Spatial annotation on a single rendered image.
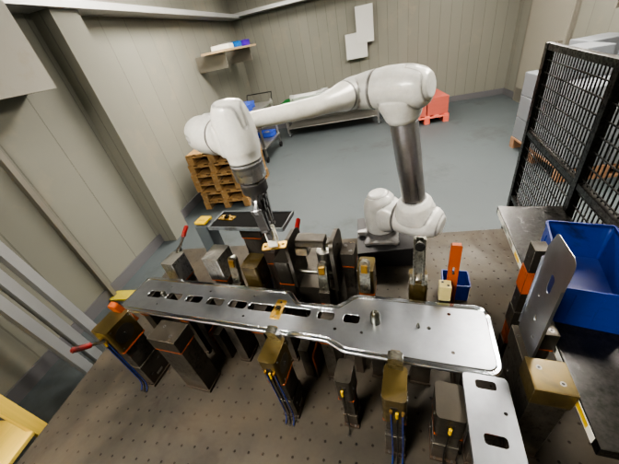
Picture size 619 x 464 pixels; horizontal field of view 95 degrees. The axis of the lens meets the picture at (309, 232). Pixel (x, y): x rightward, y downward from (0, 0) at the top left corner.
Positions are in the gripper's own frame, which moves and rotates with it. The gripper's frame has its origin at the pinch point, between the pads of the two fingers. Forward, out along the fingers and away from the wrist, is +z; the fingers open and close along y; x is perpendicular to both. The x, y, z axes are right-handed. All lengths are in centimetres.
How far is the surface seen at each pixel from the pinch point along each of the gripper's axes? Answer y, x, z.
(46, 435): 35, -101, 55
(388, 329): 19.0, 32.7, 27.1
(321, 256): -7.5, 13.5, 17.3
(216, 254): -14.5, -30.2, 15.5
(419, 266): 4.6, 45.4, 16.3
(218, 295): -2.2, -29.7, 26.4
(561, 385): 40, 66, 21
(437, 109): -500, 211, 110
